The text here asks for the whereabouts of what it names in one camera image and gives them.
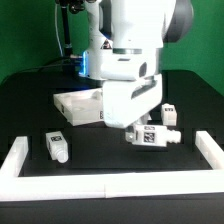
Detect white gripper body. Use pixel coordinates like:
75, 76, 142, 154
102, 74, 162, 128

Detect white square tabletop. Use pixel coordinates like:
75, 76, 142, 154
53, 88, 103, 126

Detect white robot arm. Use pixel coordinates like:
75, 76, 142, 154
72, 0, 193, 145

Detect white U-shaped obstacle fence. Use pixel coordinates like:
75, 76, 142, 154
0, 131, 224, 202

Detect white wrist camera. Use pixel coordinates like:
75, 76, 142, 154
101, 58, 147, 81

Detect black cables on table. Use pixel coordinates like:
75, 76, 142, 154
9, 54, 84, 76

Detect black camera stand pole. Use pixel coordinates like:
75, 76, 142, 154
55, 0, 84, 57

